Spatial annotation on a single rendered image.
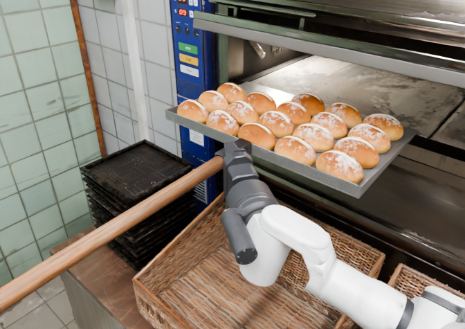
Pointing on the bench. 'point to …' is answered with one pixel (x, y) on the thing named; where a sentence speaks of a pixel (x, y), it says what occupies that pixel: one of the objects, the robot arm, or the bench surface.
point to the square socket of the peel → (237, 147)
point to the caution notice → (196, 137)
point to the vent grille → (201, 192)
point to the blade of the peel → (369, 175)
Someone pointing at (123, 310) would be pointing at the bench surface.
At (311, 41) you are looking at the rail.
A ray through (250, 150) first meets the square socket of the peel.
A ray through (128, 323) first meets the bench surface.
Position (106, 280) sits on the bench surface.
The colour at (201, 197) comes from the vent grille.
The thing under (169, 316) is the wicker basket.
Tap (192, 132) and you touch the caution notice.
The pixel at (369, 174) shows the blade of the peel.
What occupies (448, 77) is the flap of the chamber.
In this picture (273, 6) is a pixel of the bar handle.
